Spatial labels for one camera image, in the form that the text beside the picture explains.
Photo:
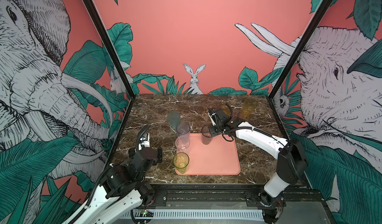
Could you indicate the dark brown glass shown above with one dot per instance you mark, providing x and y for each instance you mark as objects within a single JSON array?
[{"x": 206, "y": 135}]

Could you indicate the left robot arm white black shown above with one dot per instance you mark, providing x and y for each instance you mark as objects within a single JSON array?
[{"x": 119, "y": 189}]

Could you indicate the right black frame post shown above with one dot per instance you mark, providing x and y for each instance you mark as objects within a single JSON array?
[{"x": 315, "y": 20}]

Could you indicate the tall yellow glass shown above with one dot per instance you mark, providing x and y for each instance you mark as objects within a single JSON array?
[{"x": 249, "y": 105}]

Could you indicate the clear short glass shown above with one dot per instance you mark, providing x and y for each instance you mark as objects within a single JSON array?
[{"x": 182, "y": 145}]

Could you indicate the frosted teal glass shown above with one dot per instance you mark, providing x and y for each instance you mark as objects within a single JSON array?
[{"x": 174, "y": 119}]

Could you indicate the left black frame post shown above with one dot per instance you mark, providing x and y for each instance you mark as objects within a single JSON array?
[{"x": 96, "y": 19}]

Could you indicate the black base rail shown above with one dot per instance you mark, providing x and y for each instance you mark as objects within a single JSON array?
[{"x": 165, "y": 194}]

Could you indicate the orange yellow glass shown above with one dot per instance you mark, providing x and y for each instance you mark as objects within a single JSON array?
[{"x": 226, "y": 109}]

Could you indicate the pink square tray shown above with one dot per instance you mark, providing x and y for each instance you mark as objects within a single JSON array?
[{"x": 219, "y": 157}]

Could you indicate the light green glass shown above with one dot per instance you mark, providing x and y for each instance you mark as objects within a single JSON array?
[{"x": 181, "y": 162}]

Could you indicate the white perforated strip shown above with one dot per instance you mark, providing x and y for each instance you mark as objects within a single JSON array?
[{"x": 166, "y": 214}]

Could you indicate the black frame post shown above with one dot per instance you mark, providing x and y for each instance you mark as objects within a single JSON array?
[
  {"x": 96, "y": 19},
  {"x": 315, "y": 20}
]

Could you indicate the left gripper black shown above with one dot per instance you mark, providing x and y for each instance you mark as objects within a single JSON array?
[{"x": 160, "y": 155}]

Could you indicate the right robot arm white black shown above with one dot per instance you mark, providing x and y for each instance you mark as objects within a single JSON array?
[{"x": 289, "y": 154}]

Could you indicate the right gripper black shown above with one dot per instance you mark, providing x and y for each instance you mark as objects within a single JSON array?
[{"x": 212, "y": 129}]

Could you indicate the clear bluish tall glass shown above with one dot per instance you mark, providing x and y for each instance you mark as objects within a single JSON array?
[{"x": 183, "y": 132}]

